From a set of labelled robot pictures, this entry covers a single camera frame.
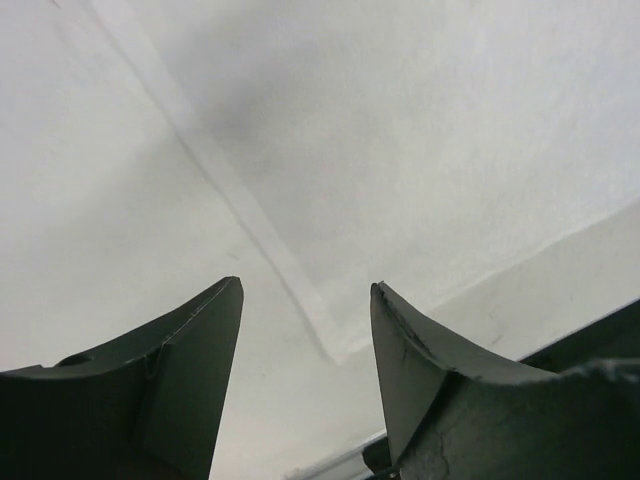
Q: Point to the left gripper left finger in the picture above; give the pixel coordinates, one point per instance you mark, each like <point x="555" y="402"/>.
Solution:
<point x="145" y="405"/>

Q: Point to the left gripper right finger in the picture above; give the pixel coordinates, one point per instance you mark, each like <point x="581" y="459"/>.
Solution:
<point x="454" y="410"/>

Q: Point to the white towel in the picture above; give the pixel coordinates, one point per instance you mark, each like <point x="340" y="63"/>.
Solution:
<point x="309" y="147"/>

